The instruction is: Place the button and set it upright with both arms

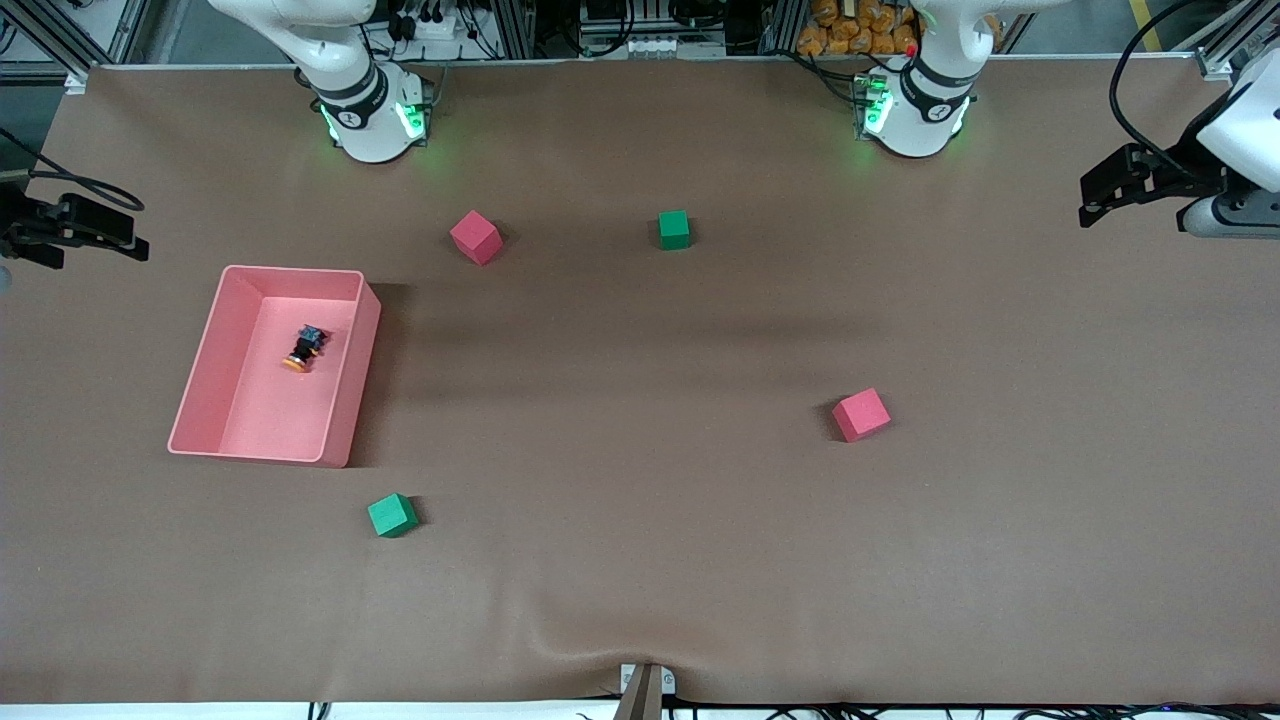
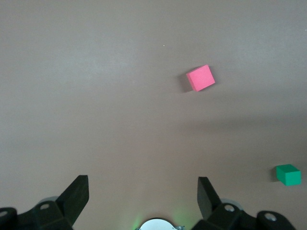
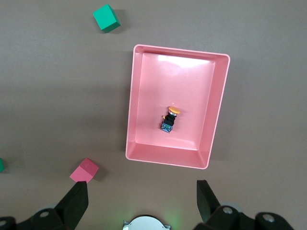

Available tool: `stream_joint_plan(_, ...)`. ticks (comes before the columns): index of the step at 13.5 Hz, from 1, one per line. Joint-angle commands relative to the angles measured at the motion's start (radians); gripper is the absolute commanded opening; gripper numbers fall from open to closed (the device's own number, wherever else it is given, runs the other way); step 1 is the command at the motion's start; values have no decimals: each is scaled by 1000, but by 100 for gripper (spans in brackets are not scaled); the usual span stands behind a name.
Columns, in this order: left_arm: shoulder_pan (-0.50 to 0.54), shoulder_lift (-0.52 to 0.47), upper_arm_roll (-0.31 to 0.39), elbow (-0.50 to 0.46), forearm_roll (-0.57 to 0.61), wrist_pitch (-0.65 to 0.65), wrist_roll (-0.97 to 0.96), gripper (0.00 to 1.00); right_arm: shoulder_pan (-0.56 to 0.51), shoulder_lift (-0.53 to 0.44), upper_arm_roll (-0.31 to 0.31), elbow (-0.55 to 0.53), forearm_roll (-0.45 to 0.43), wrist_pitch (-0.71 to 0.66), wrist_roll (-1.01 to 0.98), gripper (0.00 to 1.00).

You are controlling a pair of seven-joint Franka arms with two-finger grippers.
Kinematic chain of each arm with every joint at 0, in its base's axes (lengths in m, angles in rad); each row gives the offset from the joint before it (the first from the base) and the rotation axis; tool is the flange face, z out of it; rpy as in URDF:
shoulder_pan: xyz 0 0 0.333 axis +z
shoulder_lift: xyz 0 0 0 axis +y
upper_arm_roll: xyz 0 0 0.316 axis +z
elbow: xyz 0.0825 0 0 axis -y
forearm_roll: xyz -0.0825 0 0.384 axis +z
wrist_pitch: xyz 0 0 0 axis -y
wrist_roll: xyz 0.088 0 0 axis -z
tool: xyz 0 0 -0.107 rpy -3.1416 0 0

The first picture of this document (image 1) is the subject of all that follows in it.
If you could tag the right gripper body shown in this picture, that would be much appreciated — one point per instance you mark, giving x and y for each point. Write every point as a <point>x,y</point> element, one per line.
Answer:
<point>22,226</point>

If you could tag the orange push button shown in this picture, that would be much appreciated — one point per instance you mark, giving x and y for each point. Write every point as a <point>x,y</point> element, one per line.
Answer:
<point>303,352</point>

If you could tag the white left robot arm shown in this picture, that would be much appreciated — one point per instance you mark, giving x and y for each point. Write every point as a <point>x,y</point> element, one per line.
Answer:
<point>915,125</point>

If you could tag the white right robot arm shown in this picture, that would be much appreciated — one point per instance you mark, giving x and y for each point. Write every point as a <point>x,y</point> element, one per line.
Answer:
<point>365,120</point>

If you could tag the pink plastic bin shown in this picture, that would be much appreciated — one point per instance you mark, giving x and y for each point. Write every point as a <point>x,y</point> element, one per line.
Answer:
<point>290,400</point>

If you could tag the bag of orange items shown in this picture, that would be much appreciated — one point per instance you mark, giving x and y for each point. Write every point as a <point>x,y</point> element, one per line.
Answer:
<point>850,30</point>

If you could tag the pink foam cube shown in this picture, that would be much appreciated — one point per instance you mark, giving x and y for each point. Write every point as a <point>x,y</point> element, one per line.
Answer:
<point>475,238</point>
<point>861,416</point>

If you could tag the white power strip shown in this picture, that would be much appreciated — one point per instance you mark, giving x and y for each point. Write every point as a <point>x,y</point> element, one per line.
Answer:
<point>430,22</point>

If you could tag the green foam cube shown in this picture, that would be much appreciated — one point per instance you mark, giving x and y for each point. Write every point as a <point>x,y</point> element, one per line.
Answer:
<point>391,516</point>
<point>674,231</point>

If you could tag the brown table mat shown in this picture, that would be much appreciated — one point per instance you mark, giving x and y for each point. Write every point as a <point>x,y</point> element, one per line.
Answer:
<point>640,560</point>

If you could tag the metal table clamp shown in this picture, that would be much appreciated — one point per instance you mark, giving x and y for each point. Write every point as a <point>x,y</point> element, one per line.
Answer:
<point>645,690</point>

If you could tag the aluminium frame profile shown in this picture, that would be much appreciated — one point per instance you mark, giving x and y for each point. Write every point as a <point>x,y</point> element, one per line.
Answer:
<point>60,40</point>
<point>1225,55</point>

